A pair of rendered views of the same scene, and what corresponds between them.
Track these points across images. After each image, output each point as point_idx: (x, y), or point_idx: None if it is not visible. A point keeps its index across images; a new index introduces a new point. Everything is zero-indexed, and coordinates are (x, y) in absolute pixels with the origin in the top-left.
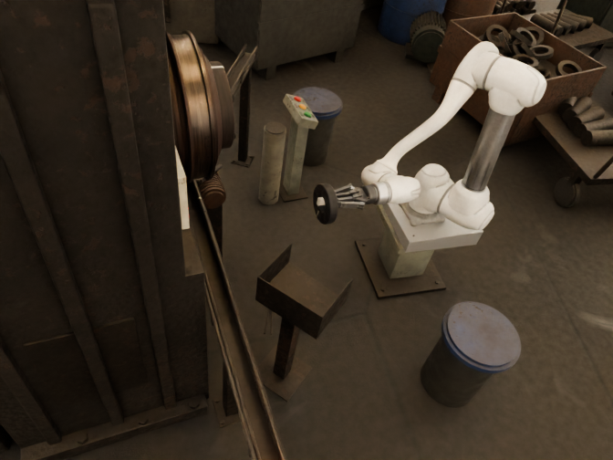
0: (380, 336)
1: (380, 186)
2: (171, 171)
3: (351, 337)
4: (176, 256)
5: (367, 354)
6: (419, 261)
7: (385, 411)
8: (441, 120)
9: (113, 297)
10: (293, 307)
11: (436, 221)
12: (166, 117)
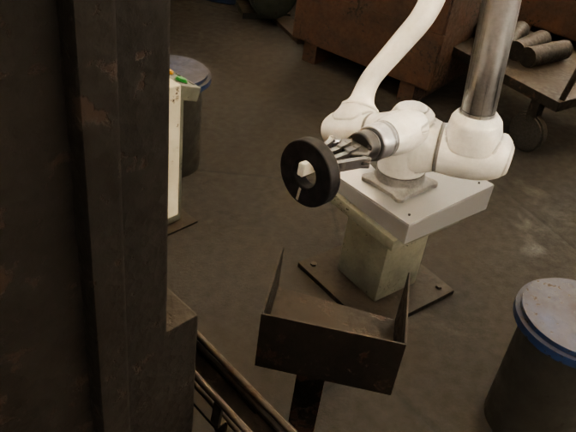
0: (405, 388)
1: (381, 127)
2: (162, 65)
3: (364, 405)
4: (155, 286)
5: (399, 423)
6: (410, 261)
7: None
8: (429, 12)
9: (33, 418)
10: (341, 347)
11: (428, 188)
12: None
